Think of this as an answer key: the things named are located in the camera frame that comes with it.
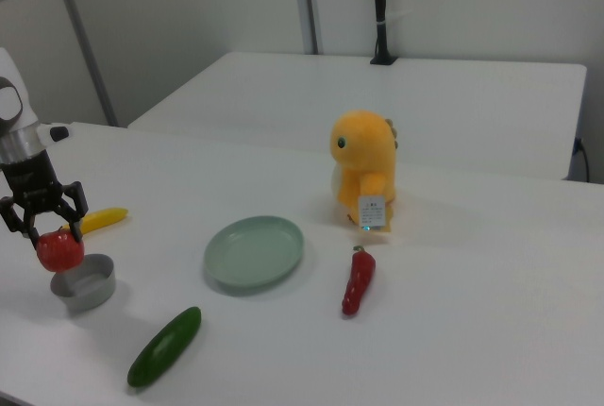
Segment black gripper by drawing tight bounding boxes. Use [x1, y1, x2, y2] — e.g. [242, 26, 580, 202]
[0, 149, 90, 254]

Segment red apple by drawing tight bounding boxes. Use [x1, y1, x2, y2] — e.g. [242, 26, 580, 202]
[36, 226, 87, 274]

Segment grey round bowl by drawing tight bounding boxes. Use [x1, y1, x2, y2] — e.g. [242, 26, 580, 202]
[49, 253, 118, 312]

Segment yellow banana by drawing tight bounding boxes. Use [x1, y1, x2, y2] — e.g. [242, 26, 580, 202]
[60, 207, 130, 237]

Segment green cucumber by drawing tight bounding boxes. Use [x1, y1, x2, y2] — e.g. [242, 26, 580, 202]
[126, 305, 203, 390]

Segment pale green round plate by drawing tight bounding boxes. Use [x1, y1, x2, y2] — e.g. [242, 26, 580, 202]
[202, 215, 306, 290]

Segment red chili pepper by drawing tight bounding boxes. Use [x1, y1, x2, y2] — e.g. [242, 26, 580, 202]
[341, 245, 378, 318]

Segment orange plush dinosaur toy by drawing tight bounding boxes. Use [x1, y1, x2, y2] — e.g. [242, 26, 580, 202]
[328, 109, 400, 233]

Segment white paper hang tag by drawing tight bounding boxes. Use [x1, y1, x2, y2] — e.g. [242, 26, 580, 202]
[356, 195, 392, 233]

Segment white side table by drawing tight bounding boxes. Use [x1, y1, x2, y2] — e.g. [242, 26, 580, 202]
[126, 50, 588, 181]

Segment grey partition post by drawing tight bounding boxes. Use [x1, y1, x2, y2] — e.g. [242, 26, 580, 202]
[45, 0, 120, 128]
[289, 0, 326, 55]

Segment black camera pole with clamp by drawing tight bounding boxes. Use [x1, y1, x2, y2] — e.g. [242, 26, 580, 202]
[368, 0, 401, 66]

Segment black cable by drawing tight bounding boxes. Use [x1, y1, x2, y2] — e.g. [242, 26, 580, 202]
[572, 135, 592, 184]

